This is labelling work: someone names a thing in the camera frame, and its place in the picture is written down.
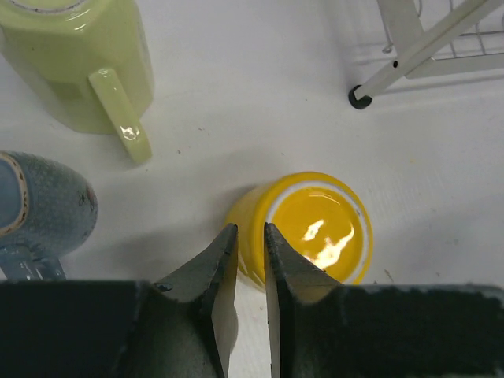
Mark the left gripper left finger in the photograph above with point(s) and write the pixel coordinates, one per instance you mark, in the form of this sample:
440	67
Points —
182	326

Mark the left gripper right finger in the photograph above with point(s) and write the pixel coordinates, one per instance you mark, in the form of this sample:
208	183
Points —
319	327

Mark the yellow mug black handle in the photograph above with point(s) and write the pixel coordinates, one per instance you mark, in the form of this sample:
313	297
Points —
319	216

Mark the slate blue small mug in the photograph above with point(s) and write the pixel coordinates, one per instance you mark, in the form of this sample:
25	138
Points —
48	210

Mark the steel dish rack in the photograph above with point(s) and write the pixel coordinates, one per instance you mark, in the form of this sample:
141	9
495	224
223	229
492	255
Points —
453	45

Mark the pale yellow mug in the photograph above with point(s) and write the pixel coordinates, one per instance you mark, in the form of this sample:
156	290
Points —
88	62

